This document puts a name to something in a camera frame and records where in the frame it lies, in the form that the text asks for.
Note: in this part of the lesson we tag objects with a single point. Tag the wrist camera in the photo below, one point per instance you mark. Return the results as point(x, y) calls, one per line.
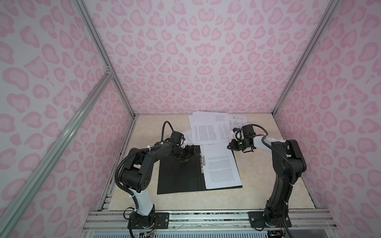
point(176, 138)
point(245, 132)

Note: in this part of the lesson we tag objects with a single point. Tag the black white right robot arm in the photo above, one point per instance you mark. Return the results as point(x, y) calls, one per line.
point(288, 163)

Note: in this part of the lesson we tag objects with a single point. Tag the diagonal aluminium frame bar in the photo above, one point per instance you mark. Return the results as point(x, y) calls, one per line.
point(26, 195)

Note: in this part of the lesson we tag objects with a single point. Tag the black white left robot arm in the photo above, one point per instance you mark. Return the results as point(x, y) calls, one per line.
point(134, 173)

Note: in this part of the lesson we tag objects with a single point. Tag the orange and black folder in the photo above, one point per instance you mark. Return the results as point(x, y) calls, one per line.
point(175, 176)

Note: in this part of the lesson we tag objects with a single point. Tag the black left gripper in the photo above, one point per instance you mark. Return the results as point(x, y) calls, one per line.
point(188, 154)

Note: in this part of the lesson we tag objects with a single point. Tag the low text paper sheet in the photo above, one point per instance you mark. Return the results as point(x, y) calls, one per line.
point(188, 137)

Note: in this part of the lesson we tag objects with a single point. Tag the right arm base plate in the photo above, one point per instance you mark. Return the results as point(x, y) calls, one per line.
point(261, 220)

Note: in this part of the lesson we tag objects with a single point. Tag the aluminium corner frame post right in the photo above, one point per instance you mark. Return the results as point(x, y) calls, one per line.
point(323, 23)

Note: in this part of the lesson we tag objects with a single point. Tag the large text paper sheet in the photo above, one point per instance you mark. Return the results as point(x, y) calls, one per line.
point(207, 133)

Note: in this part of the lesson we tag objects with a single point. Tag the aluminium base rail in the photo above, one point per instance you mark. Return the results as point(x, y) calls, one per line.
point(300, 223)

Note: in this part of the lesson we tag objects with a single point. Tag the technical drawing paper sheet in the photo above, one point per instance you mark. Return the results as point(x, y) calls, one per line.
point(237, 121)

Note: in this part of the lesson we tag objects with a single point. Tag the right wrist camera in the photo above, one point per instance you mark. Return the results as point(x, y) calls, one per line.
point(245, 132)

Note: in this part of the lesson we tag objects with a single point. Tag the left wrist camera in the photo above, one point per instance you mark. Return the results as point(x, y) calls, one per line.
point(176, 138)

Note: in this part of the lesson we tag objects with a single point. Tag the aluminium corner frame post left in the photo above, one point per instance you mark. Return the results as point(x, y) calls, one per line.
point(90, 26)

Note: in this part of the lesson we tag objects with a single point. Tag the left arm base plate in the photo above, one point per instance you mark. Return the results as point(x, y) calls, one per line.
point(154, 220)

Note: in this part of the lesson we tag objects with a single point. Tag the aluminium corner frame post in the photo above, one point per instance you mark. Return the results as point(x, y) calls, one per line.
point(323, 23)
point(90, 26)

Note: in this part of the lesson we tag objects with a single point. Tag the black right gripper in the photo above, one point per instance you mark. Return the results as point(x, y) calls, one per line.
point(234, 145)

